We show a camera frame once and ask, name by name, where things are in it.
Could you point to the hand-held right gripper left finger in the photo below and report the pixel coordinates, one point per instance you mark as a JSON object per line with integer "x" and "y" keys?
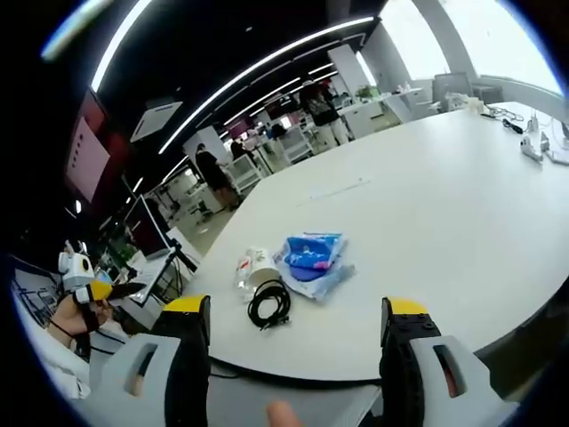
{"x": 186, "y": 356}

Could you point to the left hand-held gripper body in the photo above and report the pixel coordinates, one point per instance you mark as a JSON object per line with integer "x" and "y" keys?
{"x": 76, "y": 269}

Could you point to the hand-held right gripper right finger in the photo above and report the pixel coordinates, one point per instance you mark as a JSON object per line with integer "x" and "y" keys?
{"x": 409, "y": 356}

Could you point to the clear plastic bottle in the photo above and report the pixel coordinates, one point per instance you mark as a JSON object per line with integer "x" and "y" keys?
{"x": 241, "y": 279}

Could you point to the white paper cup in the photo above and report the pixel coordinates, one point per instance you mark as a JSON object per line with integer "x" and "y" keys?
{"x": 263, "y": 267}

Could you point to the blue plastic packet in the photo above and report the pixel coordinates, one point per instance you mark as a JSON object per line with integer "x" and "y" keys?
{"x": 306, "y": 260}

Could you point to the person's left hand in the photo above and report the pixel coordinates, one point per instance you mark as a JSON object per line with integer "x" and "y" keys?
{"x": 73, "y": 316}

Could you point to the person's right hand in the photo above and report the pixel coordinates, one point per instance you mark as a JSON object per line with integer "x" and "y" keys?
{"x": 282, "y": 416}

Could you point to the computer monitor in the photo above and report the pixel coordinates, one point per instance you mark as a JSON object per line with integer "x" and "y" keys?
{"x": 144, "y": 227}

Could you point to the black tripod stand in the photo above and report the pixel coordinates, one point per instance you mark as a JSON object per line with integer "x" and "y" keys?
{"x": 180, "y": 260}

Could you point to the white table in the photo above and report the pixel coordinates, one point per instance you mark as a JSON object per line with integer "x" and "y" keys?
{"x": 422, "y": 200}

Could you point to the ceiling air conditioner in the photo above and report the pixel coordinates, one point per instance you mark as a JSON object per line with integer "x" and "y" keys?
{"x": 155, "y": 120}

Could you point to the white cabinet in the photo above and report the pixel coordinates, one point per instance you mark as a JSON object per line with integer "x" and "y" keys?
{"x": 297, "y": 144}
{"x": 243, "y": 173}

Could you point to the long ceiling light strip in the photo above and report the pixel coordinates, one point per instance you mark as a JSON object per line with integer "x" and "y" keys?
{"x": 266, "y": 66}
{"x": 117, "y": 40}

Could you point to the white handheld device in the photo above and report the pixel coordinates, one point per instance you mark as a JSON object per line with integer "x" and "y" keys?
{"x": 531, "y": 150}

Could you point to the white counter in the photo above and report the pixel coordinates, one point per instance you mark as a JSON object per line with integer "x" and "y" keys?
{"x": 362, "y": 113}

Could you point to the green potted plant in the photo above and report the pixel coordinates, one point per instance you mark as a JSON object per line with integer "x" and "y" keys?
{"x": 367, "y": 92}

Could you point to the grey office chair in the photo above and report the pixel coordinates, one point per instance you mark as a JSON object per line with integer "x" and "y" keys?
{"x": 451, "y": 86}

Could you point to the pink wall screen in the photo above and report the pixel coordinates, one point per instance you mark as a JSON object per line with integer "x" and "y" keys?
{"x": 86, "y": 151}

